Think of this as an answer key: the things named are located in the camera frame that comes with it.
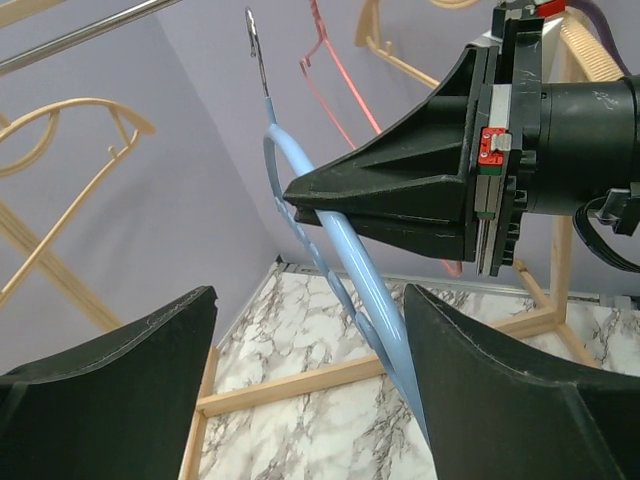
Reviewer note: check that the wooden clothes rack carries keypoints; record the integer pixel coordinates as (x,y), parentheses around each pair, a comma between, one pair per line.
(548,316)

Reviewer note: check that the pink wire hanger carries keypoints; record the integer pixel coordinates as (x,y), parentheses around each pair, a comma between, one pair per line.
(340,95)

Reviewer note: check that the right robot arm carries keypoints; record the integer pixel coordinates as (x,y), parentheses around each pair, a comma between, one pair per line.
(493,141)

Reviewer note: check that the light blue hanger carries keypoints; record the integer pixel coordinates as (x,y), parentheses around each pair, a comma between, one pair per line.
(381,323)

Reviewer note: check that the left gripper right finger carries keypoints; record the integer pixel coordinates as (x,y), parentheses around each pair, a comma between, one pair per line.
(497,408)

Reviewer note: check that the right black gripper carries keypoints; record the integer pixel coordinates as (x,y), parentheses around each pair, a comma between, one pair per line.
(567,149)

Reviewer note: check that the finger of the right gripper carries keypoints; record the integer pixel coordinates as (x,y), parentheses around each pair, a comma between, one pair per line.
(419,166)
(440,237)

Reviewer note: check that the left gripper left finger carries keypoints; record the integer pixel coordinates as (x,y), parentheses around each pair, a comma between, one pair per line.
(119,406)

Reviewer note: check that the beige wooden hanger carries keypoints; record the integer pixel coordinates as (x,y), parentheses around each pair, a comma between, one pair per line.
(583,28)

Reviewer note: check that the beige empty hanger left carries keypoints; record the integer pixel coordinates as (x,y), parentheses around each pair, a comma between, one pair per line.
(61,151)

